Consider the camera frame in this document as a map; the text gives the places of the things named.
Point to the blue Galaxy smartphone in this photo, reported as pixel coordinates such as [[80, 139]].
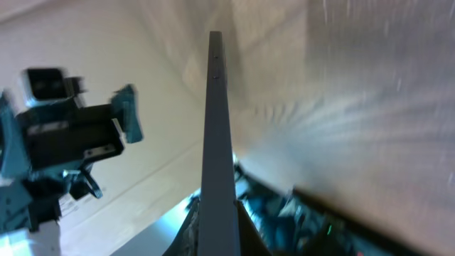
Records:
[[218, 224]]

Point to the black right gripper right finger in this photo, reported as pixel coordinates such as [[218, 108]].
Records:
[[251, 243]]

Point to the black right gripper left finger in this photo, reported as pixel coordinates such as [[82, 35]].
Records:
[[185, 242]]

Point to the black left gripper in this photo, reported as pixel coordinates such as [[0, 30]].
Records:
[[65, 136]]

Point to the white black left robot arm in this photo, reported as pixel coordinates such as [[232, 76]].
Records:
[[30, 201]]

